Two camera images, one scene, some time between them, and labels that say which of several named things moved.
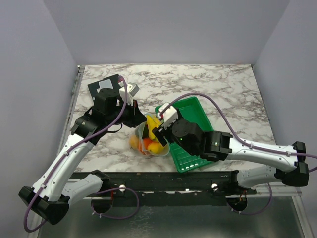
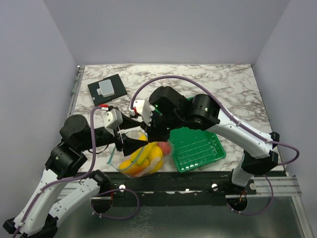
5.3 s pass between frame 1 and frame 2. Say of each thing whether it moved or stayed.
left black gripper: moved
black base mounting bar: stayed
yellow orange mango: moved
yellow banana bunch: moved
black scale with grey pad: stayed
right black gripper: moved
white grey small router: stayed
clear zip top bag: moved
